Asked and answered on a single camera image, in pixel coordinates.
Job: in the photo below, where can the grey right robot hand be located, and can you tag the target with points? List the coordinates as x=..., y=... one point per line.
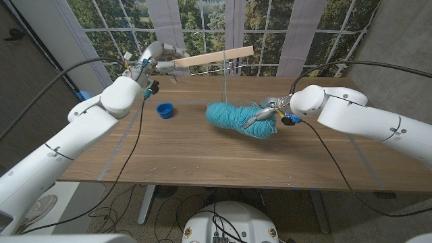
x=275, y=103

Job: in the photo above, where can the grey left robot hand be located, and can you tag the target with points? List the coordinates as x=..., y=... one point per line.
x=155, y=52

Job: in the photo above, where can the teal yarn skein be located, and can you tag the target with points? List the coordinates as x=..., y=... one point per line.
x=236, y=118

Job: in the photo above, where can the wooden hanger bar with clips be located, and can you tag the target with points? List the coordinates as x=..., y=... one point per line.
x=216, y=56

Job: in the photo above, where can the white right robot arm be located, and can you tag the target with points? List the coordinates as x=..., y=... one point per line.
x=357, y=114

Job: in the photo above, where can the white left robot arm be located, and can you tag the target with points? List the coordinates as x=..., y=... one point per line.
x=67, y=145

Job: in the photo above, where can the small blue cup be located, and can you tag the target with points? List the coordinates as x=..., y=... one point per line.
x=164, y=110

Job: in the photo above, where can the printed window backdrop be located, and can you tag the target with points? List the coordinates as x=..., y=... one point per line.
x=270, y=27

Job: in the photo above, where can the small blue floor object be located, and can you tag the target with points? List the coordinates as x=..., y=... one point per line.
x=82, y=95

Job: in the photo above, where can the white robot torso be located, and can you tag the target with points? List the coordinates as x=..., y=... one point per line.
x=233, y=222

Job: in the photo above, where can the black round floor fixture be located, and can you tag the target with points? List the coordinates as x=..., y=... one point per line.
x=166, y=191

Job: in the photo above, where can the grey sneaker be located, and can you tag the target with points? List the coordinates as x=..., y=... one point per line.
x=40, y=209

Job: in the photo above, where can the white robot chest edge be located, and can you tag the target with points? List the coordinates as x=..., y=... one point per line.
x=67, y=238

